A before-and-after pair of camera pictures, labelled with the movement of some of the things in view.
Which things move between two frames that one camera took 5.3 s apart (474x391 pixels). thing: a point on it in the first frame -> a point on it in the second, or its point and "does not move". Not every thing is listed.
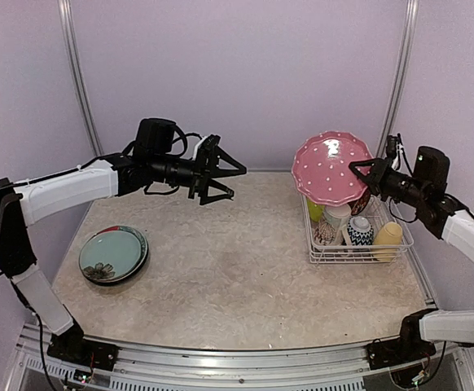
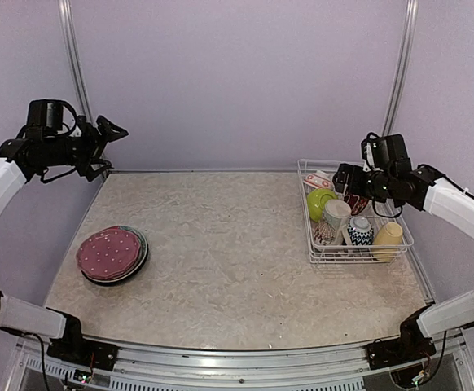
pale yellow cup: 387,243 does not move
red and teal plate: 131,230 does not move
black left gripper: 204,171 -> 96,143
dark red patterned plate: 357,205 does not move
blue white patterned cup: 360,230 does not move
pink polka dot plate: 321,169 -> 107,254
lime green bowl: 314,210 does not move
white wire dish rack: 364,231 does not move
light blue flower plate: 110,255 -> 142,253
